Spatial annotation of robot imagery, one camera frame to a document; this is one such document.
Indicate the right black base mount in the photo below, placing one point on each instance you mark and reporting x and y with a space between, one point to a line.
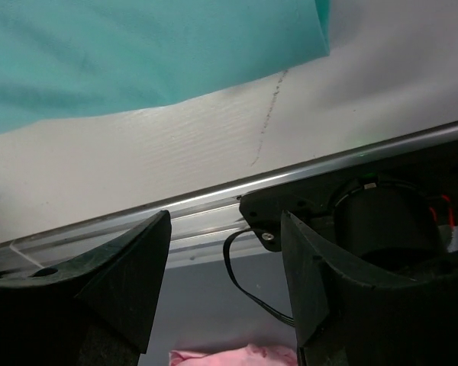
290 206

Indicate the aluminium front rail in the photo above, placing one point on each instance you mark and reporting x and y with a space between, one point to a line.
203 220

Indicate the teal t-shirt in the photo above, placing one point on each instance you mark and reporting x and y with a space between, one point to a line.
72 59

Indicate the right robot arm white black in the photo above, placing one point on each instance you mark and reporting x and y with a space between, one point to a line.
384 291

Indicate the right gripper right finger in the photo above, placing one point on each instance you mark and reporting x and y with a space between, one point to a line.
350 312

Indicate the pink cloth below table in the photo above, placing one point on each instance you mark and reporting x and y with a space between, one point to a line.
248 355

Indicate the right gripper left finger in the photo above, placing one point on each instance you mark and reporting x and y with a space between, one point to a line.
95 309

